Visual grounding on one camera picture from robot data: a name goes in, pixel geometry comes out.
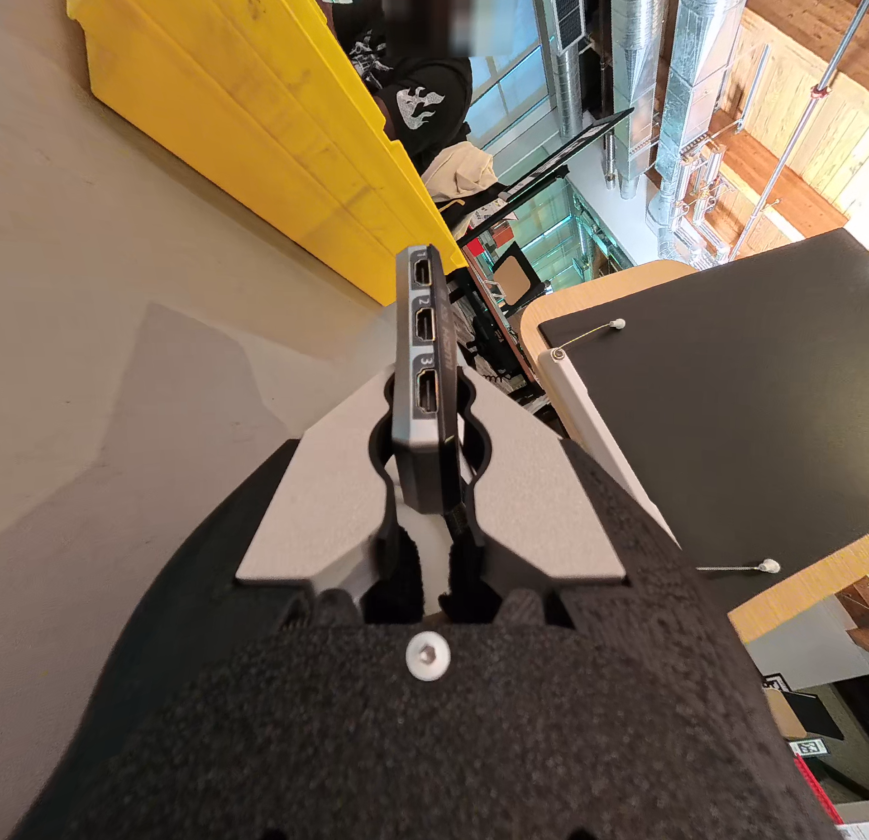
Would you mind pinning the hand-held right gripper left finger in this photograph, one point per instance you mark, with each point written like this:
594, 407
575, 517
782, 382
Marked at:
319, 514

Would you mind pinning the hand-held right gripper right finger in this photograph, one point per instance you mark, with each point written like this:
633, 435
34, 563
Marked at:
543, 514

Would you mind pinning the grey HDMI hub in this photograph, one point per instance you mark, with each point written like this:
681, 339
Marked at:
434, 480

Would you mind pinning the grey desk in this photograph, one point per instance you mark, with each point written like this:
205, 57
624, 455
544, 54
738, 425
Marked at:
136, 310

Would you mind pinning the black board with wooden rim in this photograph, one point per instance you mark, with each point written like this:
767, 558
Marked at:
713, 412

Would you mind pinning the brown back chair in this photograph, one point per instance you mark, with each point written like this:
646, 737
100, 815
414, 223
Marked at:
516, 276

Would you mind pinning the beige cloth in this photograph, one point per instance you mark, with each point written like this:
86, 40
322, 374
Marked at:
458, 171

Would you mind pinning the yellow plastic bin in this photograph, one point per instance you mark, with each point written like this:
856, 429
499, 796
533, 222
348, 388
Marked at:
203, 73

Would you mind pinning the metal pipe with red clamp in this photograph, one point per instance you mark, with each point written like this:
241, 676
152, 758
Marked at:
819, 95

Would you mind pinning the white ceiling vent grille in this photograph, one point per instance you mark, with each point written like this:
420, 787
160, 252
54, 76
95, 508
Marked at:
569, 8

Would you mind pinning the silver ribbed air duct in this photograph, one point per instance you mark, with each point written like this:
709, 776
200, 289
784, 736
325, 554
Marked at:
635, 52

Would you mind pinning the silver foil-wrapped duct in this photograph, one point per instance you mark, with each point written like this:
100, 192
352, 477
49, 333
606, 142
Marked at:
706, 52

